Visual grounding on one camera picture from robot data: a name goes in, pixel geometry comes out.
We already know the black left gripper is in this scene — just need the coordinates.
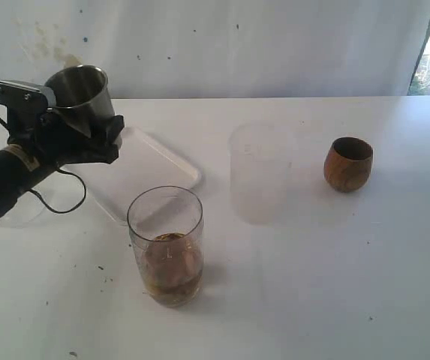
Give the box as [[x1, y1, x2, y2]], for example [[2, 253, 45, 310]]
[[6, 106, 125, 165]]

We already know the stainless steel cup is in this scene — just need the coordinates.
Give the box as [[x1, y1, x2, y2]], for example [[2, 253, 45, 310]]
[[45, 64, 115, 138]]

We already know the clear plastic shaker lid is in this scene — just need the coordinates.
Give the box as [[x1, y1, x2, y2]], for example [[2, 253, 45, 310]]
[[0, 178, 55, 228]]

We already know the clear plastic tumbler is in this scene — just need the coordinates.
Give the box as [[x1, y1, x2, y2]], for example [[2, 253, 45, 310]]
[[126, 185, 204, 308]]

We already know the gold foil coin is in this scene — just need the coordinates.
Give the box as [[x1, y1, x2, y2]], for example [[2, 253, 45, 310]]
[[153, 232, 185, 242]]

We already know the small brown wooden cup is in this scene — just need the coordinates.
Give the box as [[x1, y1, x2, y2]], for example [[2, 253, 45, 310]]
[[323, 136, 373, 193]]

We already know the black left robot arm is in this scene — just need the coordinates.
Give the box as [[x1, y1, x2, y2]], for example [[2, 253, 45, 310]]
[[0, 109, 125, 218]]

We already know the white rectangular plastic tray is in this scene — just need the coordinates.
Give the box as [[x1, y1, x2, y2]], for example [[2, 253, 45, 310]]
[[65, 126, 202, 226]]

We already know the translucent plastic measuring cup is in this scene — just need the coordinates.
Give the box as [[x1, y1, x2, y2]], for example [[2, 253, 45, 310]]
[[229, 122, 293, 224]]

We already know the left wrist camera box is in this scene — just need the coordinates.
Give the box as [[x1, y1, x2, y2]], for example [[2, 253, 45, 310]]
[[0, 80, 56, 115]]

